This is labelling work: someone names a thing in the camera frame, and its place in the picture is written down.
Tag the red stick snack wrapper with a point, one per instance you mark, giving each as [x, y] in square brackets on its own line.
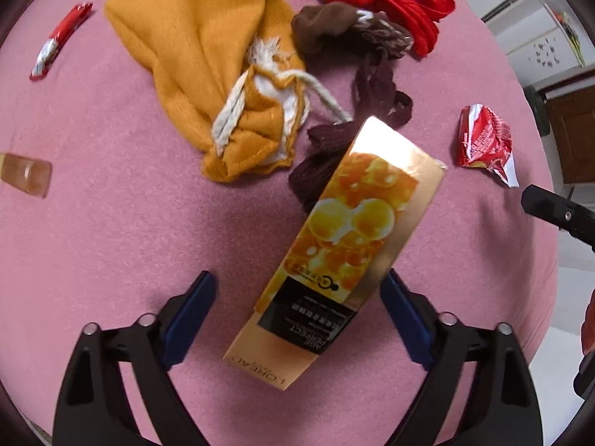
[60, 37]

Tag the red cloth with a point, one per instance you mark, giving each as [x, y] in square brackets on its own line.
[409, 4]

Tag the pink bed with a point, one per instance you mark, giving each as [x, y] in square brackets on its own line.
[116, 241]

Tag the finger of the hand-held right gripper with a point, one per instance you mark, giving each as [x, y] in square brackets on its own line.
[562, 216]

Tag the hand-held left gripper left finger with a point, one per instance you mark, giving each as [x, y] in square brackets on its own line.
[190, 320]

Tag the brown wooden door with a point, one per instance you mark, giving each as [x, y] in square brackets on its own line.
[574, 134]

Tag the dark maroon sock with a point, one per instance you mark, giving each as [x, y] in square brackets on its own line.
[316, 176]
[376, 93]

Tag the amber glass bottle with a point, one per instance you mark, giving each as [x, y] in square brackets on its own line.
[25, 172]

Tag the gold cosmetics box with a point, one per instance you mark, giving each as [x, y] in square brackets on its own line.
[334, 223]

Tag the brown sock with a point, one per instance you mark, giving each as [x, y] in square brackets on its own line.
[325, 23]

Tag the person's right hand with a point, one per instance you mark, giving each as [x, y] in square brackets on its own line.
[589, 330]

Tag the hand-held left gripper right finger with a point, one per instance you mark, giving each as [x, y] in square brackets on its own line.
[409, 320]

